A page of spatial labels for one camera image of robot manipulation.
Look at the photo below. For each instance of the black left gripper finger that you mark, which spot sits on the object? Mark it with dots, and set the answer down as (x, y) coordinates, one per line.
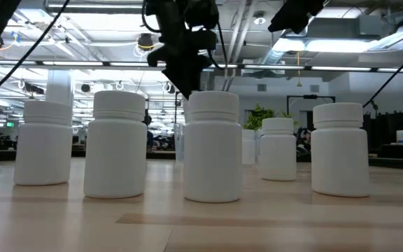
(189, 82)

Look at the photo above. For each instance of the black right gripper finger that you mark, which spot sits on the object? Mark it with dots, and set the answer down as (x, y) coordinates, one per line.
(297, 15)

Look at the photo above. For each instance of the clear plastic basket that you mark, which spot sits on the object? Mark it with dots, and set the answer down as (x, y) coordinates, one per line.
(180, 143)

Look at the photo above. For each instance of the person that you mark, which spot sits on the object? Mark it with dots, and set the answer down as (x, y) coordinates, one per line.
(303, 140)
(148, 133)

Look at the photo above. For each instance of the green plant in white pot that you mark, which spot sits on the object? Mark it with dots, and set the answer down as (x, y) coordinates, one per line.
(257, 117)

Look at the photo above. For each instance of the long ceiling light strip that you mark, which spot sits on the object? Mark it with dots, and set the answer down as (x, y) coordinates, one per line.
(82, 64)

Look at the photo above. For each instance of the white building column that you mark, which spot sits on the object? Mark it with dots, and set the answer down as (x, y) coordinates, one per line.
(59, 87)

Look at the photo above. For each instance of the black partition panel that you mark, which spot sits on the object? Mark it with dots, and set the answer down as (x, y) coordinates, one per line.
(390, 129)

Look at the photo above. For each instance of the small white container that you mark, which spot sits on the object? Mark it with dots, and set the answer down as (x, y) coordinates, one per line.
(401, 137)

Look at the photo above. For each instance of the green exit sign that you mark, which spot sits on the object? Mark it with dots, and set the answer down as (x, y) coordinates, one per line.
(10, 124)

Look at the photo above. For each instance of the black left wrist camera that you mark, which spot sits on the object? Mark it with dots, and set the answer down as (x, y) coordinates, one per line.
(208, 39)

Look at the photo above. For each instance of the silver ventilation duct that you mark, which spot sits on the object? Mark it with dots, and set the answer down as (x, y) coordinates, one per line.
(275, 56)

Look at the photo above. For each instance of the black metal rig frame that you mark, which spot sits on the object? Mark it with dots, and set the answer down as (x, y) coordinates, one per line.
(310, 96)

